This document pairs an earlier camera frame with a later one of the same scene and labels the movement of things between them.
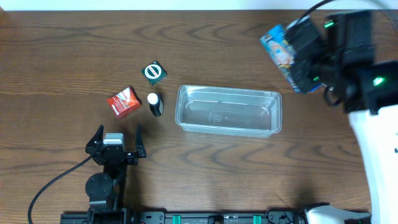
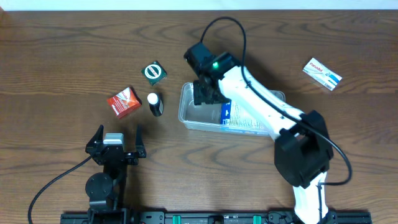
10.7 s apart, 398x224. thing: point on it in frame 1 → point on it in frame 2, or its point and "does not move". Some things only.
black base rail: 163,216 does not move
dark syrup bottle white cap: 156,104 does not move
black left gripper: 115,152 does not move
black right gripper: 308,69 → 204,94
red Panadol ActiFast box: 124,102 does not move
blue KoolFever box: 278,42 → 235,117
